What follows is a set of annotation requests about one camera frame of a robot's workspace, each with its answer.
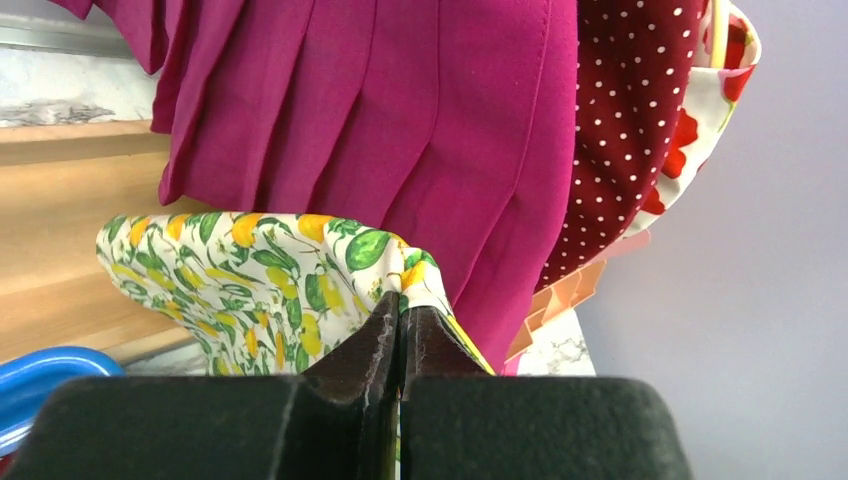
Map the red poppy print skirt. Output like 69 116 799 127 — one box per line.
623 1 761 238

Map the dark red polka-dot skirt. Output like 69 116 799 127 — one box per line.
0 454 14 475

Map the lemon print skirt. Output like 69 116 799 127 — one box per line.
95 212 485 375

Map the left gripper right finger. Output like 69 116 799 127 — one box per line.
400 307 692 479

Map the magenta pleated skirt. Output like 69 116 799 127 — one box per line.
64 1 578 373

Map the pink clipboard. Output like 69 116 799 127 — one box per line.
590 230 651 263

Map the blue plastic bin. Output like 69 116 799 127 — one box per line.
1 346 125 457

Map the peach plastic organizer basket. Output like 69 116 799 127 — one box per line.
503 260 607 375

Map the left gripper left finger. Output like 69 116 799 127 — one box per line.
7 293 399 479

